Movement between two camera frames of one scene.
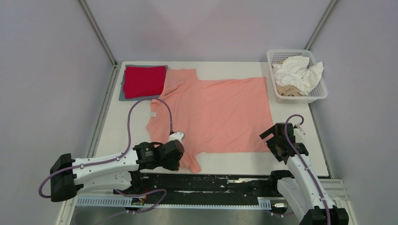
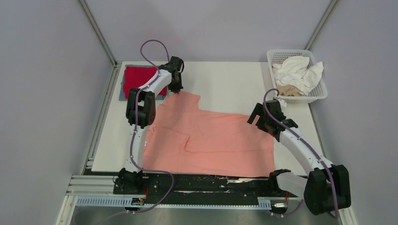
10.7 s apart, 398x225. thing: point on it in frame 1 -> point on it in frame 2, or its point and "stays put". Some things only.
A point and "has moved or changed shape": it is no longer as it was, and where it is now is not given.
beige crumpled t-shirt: x=288 y=90 stays put
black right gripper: x=269 y=142 -> x=258 y=110
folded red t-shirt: x=139 y=81 stays put
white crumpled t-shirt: x=295 y=71 stays put
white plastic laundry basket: x=296 y=76 stays put
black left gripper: x=175 y=166 -> x=178 y=89
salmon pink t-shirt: x=212 y=116 has moved or changed shape
